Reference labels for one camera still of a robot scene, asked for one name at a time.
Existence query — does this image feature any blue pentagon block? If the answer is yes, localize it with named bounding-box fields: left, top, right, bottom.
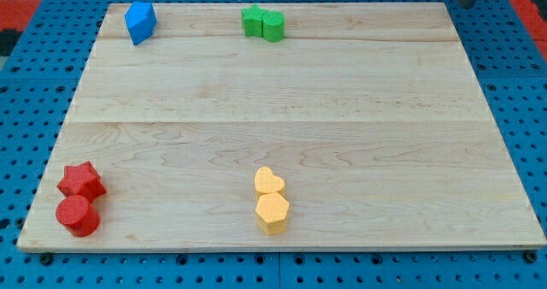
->
left=124, top=2, right=157, bottom=45

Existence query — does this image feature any yellow hexagon block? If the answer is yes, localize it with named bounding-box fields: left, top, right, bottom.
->
left=255, top=192, right=290, bottom=235

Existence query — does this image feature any green star block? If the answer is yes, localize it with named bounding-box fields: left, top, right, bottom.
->
left=241, top=4, right=267, bottom=38

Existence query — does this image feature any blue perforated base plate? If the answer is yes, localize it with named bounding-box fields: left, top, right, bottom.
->
left=1, top=0, right=546, bottom=288

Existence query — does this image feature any green cylinder block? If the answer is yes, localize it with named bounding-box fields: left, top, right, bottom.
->
left=262, top=10, right=285, bottom=42

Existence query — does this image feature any wooden board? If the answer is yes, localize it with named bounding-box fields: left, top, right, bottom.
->
left=18, top=3, right=546, bottom=253

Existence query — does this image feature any red cylinder block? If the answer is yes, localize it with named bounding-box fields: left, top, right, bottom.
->
left=56, top=195, right=101, bottom=237

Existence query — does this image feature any red star block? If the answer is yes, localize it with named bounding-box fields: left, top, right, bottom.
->
left=57, top=161, right=107, bottom=202

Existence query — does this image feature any yellow heart block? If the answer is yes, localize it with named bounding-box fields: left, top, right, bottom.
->
left=254, top=167, right=285, bottom=197

